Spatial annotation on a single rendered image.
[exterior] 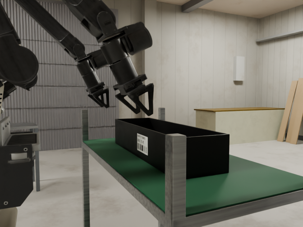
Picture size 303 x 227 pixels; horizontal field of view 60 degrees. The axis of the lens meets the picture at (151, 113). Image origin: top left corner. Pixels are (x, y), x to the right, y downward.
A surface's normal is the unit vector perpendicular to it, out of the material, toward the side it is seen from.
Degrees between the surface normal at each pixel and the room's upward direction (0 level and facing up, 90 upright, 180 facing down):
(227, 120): 90
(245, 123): 90
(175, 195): 90
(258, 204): 90
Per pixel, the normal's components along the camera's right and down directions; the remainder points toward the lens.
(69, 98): 0.43, 0.07
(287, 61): -0.91, 0.03
